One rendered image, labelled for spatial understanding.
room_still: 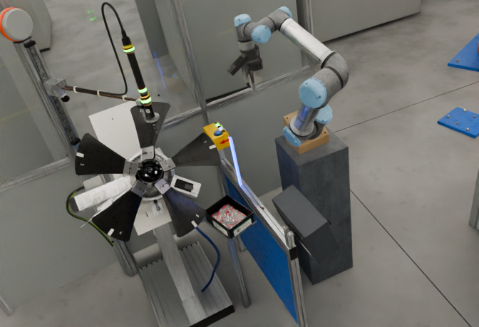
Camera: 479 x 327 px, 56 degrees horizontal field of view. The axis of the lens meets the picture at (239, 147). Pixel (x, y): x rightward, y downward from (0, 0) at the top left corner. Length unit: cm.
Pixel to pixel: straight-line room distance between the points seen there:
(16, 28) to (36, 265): 165
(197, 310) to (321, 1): 401
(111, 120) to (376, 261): 192
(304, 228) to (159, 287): 168
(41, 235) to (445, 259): 263
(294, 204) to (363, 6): 456
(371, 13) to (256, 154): 332
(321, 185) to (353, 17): 382
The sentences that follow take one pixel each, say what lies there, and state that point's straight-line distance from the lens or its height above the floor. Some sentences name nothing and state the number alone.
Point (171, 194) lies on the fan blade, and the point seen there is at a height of 107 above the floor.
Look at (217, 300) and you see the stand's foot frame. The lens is 304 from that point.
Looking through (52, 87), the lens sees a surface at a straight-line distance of 252.
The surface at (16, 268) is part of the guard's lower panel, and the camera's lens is 345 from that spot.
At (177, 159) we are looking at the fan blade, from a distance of 229.
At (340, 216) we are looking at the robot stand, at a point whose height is 51.
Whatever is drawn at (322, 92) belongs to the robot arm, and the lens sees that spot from 185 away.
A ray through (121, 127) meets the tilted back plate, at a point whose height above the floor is 127.
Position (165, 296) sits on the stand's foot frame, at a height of 8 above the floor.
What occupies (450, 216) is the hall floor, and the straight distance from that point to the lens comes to 357.
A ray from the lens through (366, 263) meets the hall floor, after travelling 322.
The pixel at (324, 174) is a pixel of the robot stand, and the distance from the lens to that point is 252.
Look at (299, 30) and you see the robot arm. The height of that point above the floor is 172.
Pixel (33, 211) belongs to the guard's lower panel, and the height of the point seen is 74.
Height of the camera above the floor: 250
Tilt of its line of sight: 35 degrees down
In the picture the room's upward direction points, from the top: 12 degrees counter-clockwise
